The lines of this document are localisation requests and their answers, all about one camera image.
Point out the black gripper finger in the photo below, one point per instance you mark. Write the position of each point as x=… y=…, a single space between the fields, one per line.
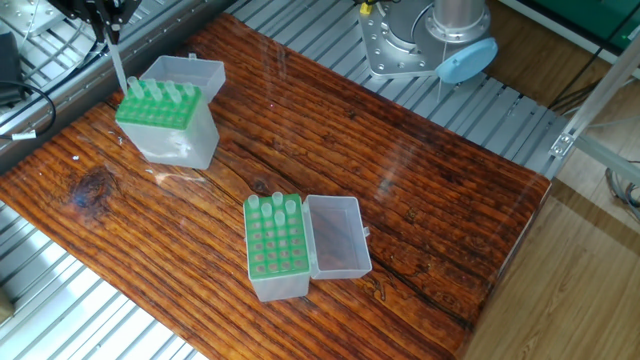
x=98 y=14
x=118 y=14

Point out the clear pipette box green rack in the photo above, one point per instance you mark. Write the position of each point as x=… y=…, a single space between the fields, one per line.
x=170 y=130
x=275 y=270

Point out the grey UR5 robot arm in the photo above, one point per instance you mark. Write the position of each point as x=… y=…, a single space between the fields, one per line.
x=458 y=40

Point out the aluminium frame profile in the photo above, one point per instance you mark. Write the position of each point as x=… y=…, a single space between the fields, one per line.
x=600 y=95

